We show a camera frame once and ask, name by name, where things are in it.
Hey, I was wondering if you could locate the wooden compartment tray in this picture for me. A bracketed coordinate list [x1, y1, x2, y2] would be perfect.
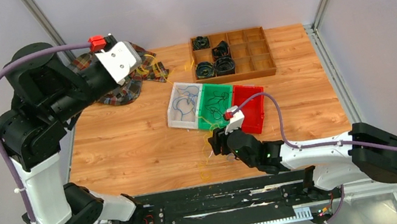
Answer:
[189, 26, 277, 84]

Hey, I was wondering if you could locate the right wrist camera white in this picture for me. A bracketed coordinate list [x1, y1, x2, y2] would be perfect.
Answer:
[223, 105, 245, 135]

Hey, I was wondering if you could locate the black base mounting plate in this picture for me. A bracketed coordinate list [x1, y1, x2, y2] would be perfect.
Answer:
[109, 170, 339, 224]

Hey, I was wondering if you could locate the rolled belt top left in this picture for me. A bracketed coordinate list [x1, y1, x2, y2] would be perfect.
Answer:
[192, 36, 211, 51]

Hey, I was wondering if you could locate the plaid cloth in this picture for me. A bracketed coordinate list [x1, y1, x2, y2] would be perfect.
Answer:
[66, 35, 175, 114]

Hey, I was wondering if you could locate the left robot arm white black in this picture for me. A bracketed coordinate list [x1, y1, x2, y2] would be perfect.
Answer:
[0, 53, 144, 224]

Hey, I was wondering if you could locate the blue wire in white bin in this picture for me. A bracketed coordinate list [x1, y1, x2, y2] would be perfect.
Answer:
[167, 88, 205, 124]

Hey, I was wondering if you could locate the rolled belt middle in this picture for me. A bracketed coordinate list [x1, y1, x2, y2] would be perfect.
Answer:
[211, 40, 231, 60]

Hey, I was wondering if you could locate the red plastic bin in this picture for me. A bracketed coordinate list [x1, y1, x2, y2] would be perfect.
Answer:
[232, 85, 265, 134]

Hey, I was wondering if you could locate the dark wire in green bin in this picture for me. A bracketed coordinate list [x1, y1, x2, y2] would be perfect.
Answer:
[203, 88, 235, 123]

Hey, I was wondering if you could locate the rolled belt bottom left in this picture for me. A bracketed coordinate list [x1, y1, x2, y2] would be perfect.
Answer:
[195, 61, 215, 80]

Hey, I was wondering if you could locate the rolled belt bottom right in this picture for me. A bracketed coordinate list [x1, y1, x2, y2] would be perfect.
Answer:
[214, 56, 236, 76]

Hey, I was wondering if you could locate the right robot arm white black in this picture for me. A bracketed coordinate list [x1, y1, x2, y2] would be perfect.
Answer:
[208, 122, 397, 200]

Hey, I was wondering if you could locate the white plastic bin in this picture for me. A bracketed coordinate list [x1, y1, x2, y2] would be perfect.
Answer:
[167, 82, 203, 129]

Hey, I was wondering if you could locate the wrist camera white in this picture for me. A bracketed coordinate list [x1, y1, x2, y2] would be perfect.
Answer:
[223, 105, 245, 135]
[94, 41, 142, 86]

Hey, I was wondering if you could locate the green plastic bin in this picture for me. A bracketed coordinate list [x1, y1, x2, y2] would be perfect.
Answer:
[198, 83, 233, 130]

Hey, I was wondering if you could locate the rolled belt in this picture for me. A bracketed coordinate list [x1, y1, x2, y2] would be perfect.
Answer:
[214, 56, 236, 76]
[211, 40, 231, 60]
[192, 36, 211, 51]
[195, 61, 215, 80]

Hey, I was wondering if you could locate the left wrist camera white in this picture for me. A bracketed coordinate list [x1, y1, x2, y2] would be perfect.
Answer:
[94, 41, 142, 86]

